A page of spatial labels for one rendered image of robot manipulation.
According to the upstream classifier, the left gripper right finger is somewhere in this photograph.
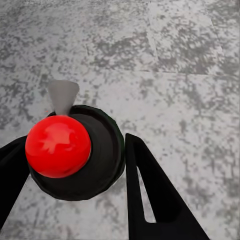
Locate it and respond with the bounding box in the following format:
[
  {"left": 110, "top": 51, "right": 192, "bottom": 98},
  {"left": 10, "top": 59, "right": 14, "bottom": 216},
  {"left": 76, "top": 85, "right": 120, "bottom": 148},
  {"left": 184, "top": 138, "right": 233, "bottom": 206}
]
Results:
[{"left": 125, "top": 133, "right": 210, "bottom": 240}]

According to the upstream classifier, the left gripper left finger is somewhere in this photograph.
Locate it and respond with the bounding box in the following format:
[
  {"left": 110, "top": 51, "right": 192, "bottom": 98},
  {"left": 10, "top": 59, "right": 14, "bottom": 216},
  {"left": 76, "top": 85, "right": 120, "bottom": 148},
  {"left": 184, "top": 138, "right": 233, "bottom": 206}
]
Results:
[{"left": 0, "top": 136, "right": 31, "bottom": 231}]

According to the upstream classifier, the insectifuge atomizer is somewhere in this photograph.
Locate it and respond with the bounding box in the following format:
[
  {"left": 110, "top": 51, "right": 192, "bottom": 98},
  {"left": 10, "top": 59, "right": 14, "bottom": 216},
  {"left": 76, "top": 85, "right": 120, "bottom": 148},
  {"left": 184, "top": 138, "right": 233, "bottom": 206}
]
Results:
[{"left": 25, "top": 79, "right": 126, "bottom": 202}]

